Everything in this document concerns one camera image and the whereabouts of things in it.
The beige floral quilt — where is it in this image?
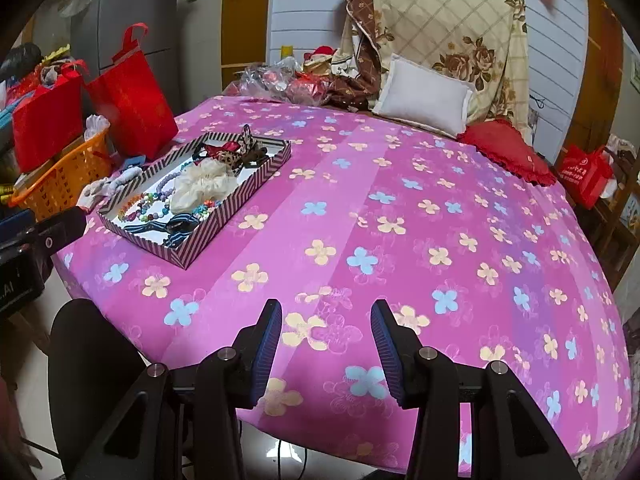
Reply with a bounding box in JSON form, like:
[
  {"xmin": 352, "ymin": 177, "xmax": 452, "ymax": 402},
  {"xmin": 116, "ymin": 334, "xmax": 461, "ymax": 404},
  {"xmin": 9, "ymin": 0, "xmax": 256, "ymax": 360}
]
[{"xmin": 340, "ymin": 0, "xmax": 532, "ymax": 137}]

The red frilled cushion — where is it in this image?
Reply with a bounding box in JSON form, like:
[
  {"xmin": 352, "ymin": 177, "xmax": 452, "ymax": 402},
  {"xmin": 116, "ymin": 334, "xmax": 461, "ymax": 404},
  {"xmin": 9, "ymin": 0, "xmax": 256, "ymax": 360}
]
[{"xmin": 456, "ymin": 120, "xmax": 558, "ymax": 187}]

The red bag with white print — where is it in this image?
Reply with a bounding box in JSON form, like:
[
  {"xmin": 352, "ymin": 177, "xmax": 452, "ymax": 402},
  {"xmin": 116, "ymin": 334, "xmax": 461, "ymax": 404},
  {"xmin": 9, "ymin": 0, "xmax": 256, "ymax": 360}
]
[{"xmin": 556, "ymin": 144, "xmax": 615, "ymax": 212}]

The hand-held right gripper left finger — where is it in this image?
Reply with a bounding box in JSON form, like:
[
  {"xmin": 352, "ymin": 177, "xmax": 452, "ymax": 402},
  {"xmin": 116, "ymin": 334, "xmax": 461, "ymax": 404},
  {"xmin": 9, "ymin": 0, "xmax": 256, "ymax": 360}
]
[{"xmin": 75, "ymin": 298, "xmax": 284, "ymax": 480}]

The white pillow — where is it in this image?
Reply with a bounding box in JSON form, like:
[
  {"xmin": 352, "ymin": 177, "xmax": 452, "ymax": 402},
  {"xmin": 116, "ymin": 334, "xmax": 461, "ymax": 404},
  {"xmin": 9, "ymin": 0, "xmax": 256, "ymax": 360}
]
[{"xmin": 371, "ymin": 53, "xmax": 478, "ymax": 137}]

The turquoise bead bracelet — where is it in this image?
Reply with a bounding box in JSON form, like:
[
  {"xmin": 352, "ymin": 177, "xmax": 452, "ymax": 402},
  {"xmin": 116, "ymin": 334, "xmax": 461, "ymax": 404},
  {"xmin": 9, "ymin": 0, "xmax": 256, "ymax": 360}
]
[{"xmin": 184, "ymin": 199, "xmax": 224, "ymax": 220}]

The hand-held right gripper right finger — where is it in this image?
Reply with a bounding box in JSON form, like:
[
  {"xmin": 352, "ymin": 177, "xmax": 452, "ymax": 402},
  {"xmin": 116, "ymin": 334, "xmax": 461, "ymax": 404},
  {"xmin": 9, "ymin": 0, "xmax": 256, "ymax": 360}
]
[{"xmin": 370, "ymin": 299, "xmax": 583, "ymax": 480}]

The red satin hair bow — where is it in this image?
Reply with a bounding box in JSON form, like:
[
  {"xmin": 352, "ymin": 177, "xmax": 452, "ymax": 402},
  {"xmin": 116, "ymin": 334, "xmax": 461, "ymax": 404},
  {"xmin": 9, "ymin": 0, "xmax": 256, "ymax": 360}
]
[{"xmin": 201, "ymin": 141, "xmax": 242, "ymax": 160}]

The white cloth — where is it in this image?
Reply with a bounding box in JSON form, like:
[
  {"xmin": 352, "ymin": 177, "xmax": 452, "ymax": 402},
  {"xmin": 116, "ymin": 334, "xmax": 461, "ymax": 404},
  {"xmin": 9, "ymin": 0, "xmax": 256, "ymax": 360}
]
[{"xmin": 79, "ymin": 166, "xmax": 144, "ymax": 212}]

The pink floral bedsheet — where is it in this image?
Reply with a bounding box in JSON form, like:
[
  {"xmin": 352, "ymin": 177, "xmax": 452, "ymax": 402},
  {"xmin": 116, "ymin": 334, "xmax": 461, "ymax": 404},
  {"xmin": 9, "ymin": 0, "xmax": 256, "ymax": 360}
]
[{"xmin": 52, "ymin": 95, "xmax": 633, "ymax": 478}]

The small red gift bag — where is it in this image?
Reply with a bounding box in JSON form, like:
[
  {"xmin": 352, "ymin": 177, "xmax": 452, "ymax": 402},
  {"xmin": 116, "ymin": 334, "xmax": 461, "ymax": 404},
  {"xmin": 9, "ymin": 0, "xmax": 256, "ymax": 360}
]
[{"xmin": 12, "ymin": 59, "xmax": 84, "ymax": 174}]

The grey refrigerator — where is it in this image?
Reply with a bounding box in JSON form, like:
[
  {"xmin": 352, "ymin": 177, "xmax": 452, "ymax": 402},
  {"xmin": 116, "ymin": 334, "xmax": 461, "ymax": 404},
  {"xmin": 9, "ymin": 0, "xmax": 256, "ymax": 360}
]
[{"xmin": 69, "ymin": 0, "xmax": 187, "ymax": 127}]

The yellow wooden door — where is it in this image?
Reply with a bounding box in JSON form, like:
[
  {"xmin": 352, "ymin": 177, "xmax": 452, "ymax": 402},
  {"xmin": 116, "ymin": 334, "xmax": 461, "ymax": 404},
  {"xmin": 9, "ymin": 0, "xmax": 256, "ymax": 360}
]
[{"xmin": 221, "ymin": 0, "xmax": 272, "ymax": 70}]

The black cable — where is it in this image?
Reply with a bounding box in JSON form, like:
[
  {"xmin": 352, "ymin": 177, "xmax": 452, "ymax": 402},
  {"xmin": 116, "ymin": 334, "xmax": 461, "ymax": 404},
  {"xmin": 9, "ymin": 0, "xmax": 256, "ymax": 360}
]
[{"xmin": 269, "ymin": 439, "xmax": 312, "ymax": 467}]

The colourful bead bracelet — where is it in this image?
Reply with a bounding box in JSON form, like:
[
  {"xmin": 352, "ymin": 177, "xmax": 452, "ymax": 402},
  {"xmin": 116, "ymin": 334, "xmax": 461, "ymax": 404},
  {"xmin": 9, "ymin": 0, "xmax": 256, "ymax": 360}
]
[{"xmin": 116, "ymin": 189, "xmax": 172, "ymax": 224}]

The white scrunchie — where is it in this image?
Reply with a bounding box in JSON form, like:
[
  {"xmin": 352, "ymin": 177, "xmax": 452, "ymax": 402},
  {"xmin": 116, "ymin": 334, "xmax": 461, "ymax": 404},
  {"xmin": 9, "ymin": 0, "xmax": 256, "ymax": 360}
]
[{"xmin": 170, "ymin": 164, "xmax": 240, "ymax": 215}]

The black hair clip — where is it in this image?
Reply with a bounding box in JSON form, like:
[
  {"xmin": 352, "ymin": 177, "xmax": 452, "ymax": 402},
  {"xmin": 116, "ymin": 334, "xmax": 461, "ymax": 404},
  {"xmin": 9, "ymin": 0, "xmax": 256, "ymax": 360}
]
[{"xmin": 239, "ymin": 124, "xmax": 267, "ymax": 162}]

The orange plastic basket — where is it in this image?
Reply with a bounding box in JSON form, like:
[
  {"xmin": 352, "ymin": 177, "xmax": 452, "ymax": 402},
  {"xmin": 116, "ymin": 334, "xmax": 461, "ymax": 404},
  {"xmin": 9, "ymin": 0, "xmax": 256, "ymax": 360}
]
[{"xmin": 9, "ymin": 124, "xmax": 114, "ymax": 224}]

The striped jewelry box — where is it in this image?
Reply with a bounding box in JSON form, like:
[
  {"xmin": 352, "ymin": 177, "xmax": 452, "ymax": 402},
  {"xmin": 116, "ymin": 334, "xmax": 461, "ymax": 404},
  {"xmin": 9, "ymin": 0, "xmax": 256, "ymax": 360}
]
[{"xmin": 96, "ymin": 132, "xmax": 292, "ymax": 270}]

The leopard print hair bow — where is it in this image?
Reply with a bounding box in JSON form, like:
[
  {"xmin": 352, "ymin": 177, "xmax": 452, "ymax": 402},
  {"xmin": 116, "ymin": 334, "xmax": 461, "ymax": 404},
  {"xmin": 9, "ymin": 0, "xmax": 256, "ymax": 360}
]
[{"xmin": 209, "ymin": 144, "xmax": 252, "ymax": 170}]

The purple bead bracelet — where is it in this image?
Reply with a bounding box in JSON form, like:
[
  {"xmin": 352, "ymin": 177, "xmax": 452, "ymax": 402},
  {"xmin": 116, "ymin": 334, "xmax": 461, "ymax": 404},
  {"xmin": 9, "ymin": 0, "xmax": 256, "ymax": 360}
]
[{"xmin": 154, "ymin": 169, "xmax": 197, "ymax": 199}]

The pile of plastic bags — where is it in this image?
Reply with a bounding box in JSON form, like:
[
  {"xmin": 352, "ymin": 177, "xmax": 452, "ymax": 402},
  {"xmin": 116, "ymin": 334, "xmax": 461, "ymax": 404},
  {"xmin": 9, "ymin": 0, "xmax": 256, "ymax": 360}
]
[{"xmin": 227, "ymin": 54, "xmax": 332, "ymax": 107}]

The tall red gift bag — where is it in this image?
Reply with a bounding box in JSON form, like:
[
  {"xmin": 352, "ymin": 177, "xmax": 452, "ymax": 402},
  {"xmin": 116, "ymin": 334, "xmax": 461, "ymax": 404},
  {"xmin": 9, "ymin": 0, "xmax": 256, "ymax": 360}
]
[{"xmin": 84, "ymin": 22, "xmax": 179, "ymax": 164}]

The blue striped hair bow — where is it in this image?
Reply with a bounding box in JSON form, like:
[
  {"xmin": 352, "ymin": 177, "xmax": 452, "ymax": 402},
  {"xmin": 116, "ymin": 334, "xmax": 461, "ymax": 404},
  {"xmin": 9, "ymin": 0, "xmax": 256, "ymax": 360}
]
[{"xmin": 121, "ymin": 211, "xmax": 202, "ymax": 250}]

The wooden shelf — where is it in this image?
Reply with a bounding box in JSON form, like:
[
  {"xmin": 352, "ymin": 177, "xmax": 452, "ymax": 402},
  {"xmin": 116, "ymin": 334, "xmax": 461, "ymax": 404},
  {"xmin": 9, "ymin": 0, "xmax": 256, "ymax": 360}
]
[{"xmin": 594, "ymin": 132, "xmax": 640, "ymax": 282}]

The brown patterned quilt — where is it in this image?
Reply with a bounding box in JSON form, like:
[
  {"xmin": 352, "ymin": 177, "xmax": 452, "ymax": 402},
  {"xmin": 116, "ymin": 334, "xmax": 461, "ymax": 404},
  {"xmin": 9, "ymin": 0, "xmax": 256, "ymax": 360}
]
[{"xmin": 331, "ymin": 0, "xmax": 397, "ymax": 114}]

